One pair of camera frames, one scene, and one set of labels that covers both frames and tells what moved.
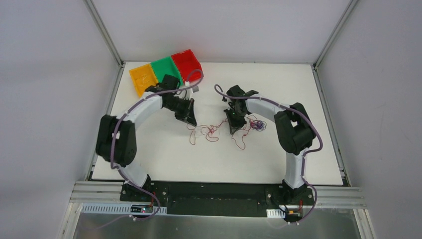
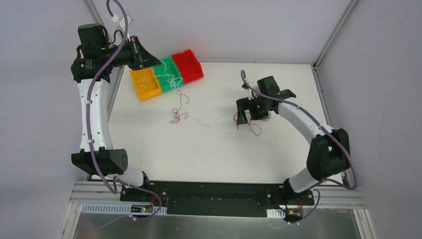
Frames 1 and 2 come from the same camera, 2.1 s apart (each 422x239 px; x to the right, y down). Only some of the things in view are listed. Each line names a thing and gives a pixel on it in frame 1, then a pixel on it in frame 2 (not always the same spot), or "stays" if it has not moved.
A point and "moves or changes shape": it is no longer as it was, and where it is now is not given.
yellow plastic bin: [143, 77] stays
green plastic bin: [166, 66] stays
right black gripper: [235, 119] to [242, 111]
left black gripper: [186, 109] to [137, 53]
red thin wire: [255, 117] moves or changes shape
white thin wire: [210, 131] moves or changes shape
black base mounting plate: [223, 198] stays
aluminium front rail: [340, 197] stays
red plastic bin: [188, 65] stays
